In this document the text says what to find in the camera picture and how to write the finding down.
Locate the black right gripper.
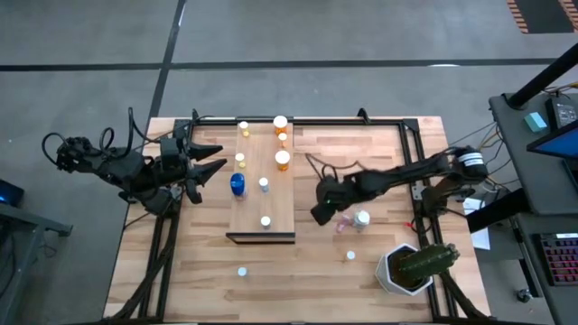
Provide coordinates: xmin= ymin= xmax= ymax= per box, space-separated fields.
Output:
xmin=310 ymin=173 xmax=362 ymax=227

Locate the green cactus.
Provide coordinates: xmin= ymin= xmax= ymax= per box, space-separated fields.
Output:
xmin=396 ymin=242 xmax=461 ymax=282

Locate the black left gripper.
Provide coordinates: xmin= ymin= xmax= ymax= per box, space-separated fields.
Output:
xmin=157 ymin=137 xmax=228 ymax=186

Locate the grey side desk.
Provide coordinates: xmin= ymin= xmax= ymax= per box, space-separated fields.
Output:
xmin=464 ymin=92 xmax=578 ymax=325

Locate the monitor with blue screen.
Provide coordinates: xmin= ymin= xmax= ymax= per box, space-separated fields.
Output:
xmin=526 ymin=117 xmax=578 ymax=162

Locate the bottle with big blue cap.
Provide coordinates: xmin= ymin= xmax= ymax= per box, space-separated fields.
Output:
xmin=229 ymin=172 xmax=248 ymax=200

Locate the black mat with orange stripes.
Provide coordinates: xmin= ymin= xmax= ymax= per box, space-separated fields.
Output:
xmin=505 ymin=0 xmax=578 ymax=35

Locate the black device with blue light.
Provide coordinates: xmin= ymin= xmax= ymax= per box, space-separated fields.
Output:
xmin=0 ymin=179 xmax=26 ymax=208

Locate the keyboard with coloured backlight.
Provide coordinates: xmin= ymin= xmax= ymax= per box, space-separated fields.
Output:
xmin=539 ymin=232 xmax=578 ymax=287

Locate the black aluminium table frame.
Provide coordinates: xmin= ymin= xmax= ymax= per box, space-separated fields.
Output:
xmin=102 ymin=107 xmax=491 ymax=324

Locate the light wooden board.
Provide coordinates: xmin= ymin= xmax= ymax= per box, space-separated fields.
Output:
xmin=225 ymin=120 xmax=297 ymax=246

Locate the black upright pole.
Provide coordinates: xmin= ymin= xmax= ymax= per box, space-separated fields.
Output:
xmin=508 ymin=42 xmax=578 ymax=110

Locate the small teal box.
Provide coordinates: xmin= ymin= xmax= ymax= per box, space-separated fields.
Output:
xmin=523 ymin=111 xmax=549 ymax=134

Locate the black desktop device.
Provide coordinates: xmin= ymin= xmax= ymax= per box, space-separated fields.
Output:
xmin=545 ymin=96 xmax=578 ymax=131

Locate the white hexagonal plant pot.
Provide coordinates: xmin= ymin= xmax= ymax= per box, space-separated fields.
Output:
xmin=374 ymin=243 xmax=434 ymax=297

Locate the grey equipment cart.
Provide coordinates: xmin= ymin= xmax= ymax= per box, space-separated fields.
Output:
xmin=0 ymin=202 xmax=73 ymax=325

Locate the large white supplement bottle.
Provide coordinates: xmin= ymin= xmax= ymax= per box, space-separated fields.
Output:
xmin=352 ymin=209 xmax=372 ymax=232

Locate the white paper sheet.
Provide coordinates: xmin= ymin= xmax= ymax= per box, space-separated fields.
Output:
xmin=462 ymin=197 xmax=492 ymax=252

